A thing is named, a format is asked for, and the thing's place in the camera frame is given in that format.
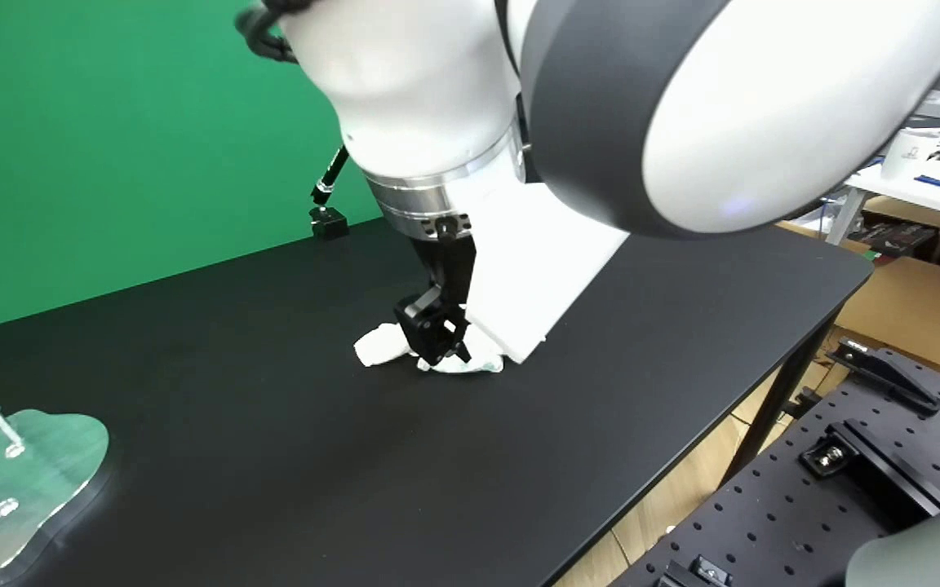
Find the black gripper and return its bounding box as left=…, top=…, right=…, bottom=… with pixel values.
left=399, top=214, right=480, bottom=370

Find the white green-patterned cloth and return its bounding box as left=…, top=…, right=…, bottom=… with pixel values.
left=351, top=319, right=514, bottom=378

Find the green backdrop screen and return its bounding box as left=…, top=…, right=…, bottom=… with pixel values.
left=0, top=0, right=386, bottom=341

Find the black perforated breadboard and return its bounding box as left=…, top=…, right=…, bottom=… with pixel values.
left=610, top=342, right=940, bottom=587

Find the clear green plastic object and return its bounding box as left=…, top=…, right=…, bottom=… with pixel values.
left=0, top=409, right=113, bottom=587

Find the long silver bolt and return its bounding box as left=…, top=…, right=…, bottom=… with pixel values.
left=0, top=402, right=28, bottom=460

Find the large closed cardboard box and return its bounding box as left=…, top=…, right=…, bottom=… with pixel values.
left=832, top=254, right=940, bottom=372

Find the white desk with papers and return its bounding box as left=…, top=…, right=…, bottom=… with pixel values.
left=824, top=117, right=940, bottom=248

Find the grey chair backrest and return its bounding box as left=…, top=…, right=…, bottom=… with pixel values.
left=842, top=504, right=940, bottom=587

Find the black angled bracket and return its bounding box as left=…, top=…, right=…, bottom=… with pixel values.
left=829, top=336, right=940, bottom=418

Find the black rail clamp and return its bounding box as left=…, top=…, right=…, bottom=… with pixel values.
left=796, top=421, right=940, bottom=523

